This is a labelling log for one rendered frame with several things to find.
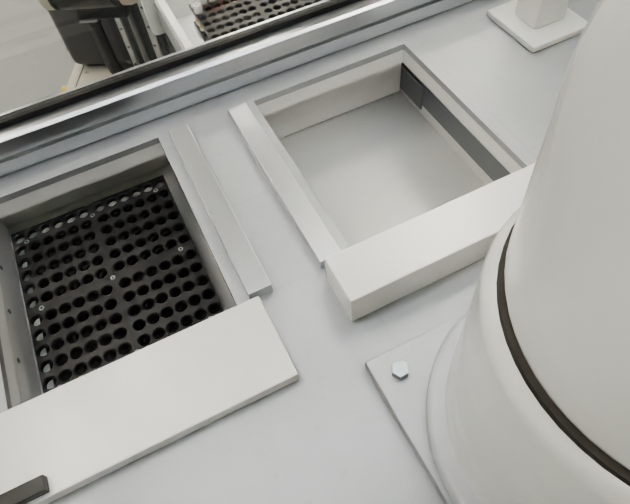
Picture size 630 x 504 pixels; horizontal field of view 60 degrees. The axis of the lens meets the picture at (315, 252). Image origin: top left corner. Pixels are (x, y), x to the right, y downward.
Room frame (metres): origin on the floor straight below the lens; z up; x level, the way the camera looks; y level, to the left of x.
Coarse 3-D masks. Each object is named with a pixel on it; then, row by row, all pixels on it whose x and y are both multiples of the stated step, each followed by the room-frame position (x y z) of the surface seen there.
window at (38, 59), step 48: (0, 0) 0.48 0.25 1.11; (48, 0) 0.50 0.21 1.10; (96, 0) 0.51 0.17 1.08; (144, 0) 0.52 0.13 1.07; (192, 0) 0.54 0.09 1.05; (240, 0) 0.56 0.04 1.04; (288, 0) 0.58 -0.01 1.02; (336, 0) 0.60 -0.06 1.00; (0, 48) 0.48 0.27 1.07; (48, 48) 0.49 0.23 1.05; (96, 48) 0.50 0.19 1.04; (144, 48) 0.52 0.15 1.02; (192, 48) 0.54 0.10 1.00; (0, 96) 0.47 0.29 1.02; (48, 96) 0.48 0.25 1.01
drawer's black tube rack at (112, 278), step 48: (48, 240) 0.40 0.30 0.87; (96, 240) 0.37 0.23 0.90; (144, 240) 0.36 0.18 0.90; (48, 288) 0.32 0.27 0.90; (96, 288) 0.31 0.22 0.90; (144, 288) 0.32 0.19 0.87; (192, 288) 0.31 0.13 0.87; (48, 336) 0.26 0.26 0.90; (96, 336) 0.25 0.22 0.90; (144, 336) 0.25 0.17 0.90
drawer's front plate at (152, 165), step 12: (132, 168) 0.52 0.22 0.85; (144, 168) 0.52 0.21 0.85; (156, 168) 0.53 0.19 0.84; (108, 180) 0.51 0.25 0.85; (120, 180) 0.51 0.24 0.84; (72, 192) 0.49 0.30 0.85; (84, 192) 0.49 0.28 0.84; (96, 192) 0.50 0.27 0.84; (48, 204) 0.48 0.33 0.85; (60, 204) 0.48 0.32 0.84; (12, 216) 0.46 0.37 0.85; (24, 216) 0.47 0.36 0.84; (36, 216) 0.47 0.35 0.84
